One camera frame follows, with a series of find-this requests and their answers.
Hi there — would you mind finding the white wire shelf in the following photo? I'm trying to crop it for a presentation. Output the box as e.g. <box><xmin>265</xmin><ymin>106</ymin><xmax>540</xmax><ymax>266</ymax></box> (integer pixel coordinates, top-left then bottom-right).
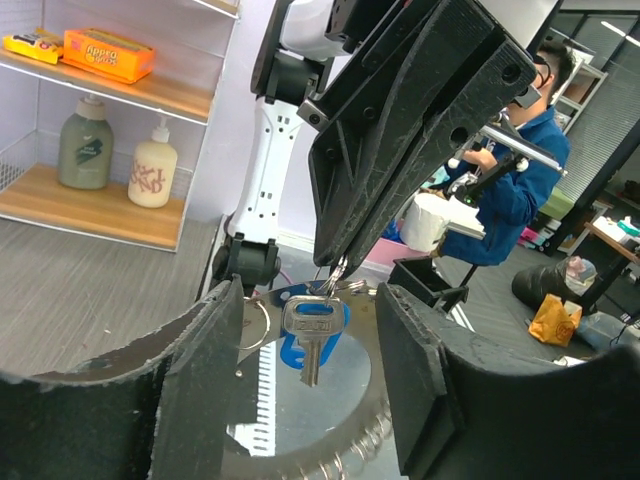
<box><xmin>1</xmin><ymin>1</ymin><xmax>240</xmax><ymax>252</ymax></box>

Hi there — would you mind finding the black garbage bag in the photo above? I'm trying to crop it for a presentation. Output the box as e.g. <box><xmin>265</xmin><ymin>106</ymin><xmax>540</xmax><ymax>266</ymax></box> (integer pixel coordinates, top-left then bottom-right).
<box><xmin>511</xmin><ymin>256</ymin><xmax>597</xmax><ymax>310</ymax></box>

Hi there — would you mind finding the white soap dispenser bottle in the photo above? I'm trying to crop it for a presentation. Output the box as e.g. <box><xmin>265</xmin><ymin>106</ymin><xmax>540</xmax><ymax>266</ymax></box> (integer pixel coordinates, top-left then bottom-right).
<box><xmin>127</xmin><ymin>115</ymin><xmax>178</xmax><ymax>209</ymax></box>

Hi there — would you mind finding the green soap dispenser bottle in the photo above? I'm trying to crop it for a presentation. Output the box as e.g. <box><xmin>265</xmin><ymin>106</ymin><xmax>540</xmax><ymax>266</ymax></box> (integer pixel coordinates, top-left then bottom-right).
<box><xmin>57</xmin><ymin>94</ymin><xmax>114</xmax><ymax>190</ymax></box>

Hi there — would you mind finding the round steel keyring disc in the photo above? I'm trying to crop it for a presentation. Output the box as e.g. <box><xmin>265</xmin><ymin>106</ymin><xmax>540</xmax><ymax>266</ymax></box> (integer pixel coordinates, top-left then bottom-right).
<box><xmin>221</xmin><ymin>280</ymin><xmax>392</xmax><ymax>479</ymax></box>

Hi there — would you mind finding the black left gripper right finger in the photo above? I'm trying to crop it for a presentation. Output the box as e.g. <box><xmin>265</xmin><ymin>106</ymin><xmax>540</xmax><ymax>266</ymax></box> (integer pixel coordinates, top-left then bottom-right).
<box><xmin>375</xmin><ymin>284</ymin><xmax>639</xmax><ymax>479</ymax></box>

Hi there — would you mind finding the orange Reese's box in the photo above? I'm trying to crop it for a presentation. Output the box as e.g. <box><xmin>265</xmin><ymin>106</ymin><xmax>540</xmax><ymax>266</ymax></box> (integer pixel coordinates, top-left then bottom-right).
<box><xmin>62</xmin><ymin>28</ymin><xmax>156</xmax><ymax>85</ymax></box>

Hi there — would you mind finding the black plastic bin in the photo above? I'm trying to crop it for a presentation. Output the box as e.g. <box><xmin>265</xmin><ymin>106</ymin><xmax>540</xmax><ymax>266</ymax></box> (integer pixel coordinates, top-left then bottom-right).
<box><xmin>388</xmin><ymin>257</ymin><xmax>469</xmax><ymax>313</ymax></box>

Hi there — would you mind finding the yellow M&M's bag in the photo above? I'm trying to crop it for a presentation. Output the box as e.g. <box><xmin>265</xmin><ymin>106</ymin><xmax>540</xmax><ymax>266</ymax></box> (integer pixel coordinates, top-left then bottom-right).
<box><xmin>3</xmin><ymin>28</ymin><xmax>64</xmax><ymax>65</ymax></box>

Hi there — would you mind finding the person in blue jacket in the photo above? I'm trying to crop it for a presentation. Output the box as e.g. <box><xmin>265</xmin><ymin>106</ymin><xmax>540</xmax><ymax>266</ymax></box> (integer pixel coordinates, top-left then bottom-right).
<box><xmin>435</xmin><ymin>41</ymin><xmax>575</xmax><ymax>267</ymax></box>

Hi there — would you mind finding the white paper towel roll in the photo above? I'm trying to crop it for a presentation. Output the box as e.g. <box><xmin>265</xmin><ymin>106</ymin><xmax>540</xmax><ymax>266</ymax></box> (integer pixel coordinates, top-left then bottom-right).
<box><xmin>400</xmin><ymin>193</ymin><xmax>449</xmax><ymax>253</ymax></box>

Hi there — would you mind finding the blue key tag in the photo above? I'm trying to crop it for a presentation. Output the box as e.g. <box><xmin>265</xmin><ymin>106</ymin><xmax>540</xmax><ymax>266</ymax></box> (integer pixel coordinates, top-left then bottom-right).
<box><xmin>279</xmin><ymin>295</ymin><xmax>350</xmax><ymax>370</ymax></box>

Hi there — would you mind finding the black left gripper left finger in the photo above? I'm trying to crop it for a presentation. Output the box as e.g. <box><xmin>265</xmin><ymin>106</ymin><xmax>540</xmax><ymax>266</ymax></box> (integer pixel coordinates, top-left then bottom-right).
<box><xmin>1</xmin><ymin>279</ymin><xmax>244</xmax><ymax>479</ymax></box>

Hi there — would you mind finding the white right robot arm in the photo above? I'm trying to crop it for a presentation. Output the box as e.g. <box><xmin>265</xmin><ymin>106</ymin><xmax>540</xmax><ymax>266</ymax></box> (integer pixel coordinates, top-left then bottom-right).
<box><xmin>213</xmin><ymin>1</ymin><xmax>549</xmax><ymax>293</ymax></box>

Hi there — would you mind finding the orange paper bag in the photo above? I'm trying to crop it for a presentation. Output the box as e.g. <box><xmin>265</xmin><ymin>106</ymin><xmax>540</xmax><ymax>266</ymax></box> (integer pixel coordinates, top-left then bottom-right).
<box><xmin>528</xmin><ymin>294</ymin><xmax>582</xmax><ymax>347</ymax></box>

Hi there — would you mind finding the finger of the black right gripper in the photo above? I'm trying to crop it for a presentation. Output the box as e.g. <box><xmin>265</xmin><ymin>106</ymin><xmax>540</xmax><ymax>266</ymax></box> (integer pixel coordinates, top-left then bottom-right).
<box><xmin>344</xmin><ymin>39</ymin><xmax>538</xmax><ymax>273</ymax></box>
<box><xmin>302</xmin><ymin>1</ymin><xmax>505</xmax><ymax>268</ymax></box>

